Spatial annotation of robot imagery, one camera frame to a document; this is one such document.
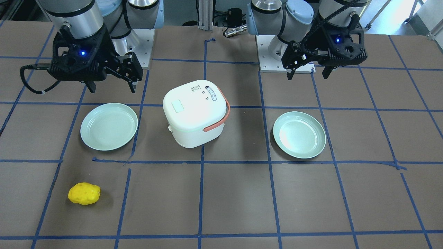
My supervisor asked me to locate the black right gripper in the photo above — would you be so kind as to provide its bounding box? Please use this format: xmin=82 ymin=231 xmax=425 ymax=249
xmin=48 ymin=24 xmax=143 ymax=94

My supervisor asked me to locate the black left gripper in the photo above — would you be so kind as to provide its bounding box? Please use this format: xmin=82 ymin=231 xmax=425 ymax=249
xmin=281 ymin=14 xmax=368 ymax=81

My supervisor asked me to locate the green plate near right arm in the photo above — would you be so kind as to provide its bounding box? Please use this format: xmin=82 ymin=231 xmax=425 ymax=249
xmin=80 ymin=103 xmax=139 ymax=151

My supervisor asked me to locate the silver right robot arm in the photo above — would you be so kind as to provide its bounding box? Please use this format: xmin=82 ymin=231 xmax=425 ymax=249
xmin=29 ymin=0 xmax=164 ymax=94

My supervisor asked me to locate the green plate near left arm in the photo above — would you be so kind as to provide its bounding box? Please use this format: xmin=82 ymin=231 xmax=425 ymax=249
xmin=272 ymin=111 xmax=326 ymax=159

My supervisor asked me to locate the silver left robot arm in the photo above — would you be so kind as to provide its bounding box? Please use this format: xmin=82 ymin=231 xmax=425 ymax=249
xmin=246 ymin=0 xmax=370 ymax=80

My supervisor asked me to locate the white rice cooker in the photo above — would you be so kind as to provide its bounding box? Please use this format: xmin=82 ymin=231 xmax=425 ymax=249
xmin=163 ymin=80 xmax=231 ymax=148

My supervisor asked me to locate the yellow toy potato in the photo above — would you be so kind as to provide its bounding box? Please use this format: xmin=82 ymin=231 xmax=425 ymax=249
xmin=68 ymin=182 xmax=101 ymax=205

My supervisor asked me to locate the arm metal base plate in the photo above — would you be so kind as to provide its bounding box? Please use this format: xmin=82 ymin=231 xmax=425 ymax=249
xmin=112 ymin=29 xmax=156 ymax=69
xmin=255 ymin=35 xmax=316 ymax=74

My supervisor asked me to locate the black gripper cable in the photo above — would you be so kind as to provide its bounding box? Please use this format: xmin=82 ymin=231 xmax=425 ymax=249
xmin=20 ymin=64 xmax=59 ymax=95

